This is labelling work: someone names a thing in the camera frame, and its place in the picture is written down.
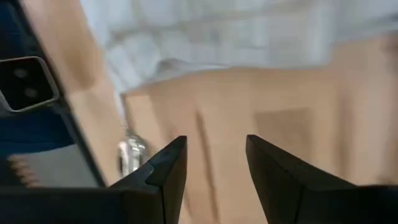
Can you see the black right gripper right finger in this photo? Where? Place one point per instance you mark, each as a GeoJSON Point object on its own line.
{"type": "Point", "coordinates": [326, 205]}

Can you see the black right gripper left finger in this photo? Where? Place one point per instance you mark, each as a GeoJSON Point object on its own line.
{"type": "Point", "coordinates": [93, 208]}

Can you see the white grey-checked towel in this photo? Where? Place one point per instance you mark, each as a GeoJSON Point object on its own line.
{"type": "Point", "coordinates": [217, 37]}

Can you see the metal spoon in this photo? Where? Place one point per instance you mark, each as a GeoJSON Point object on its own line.
{"type": "Point", "coordinates": [132, 155]}

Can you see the orange black hazard tape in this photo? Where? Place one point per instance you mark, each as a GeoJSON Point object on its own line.
{"type": "Point", "coordinates": [21, 171]}

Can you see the black smartphone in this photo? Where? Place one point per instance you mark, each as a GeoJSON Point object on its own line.
{"type": "Point", "coordinates": [25, 84]}

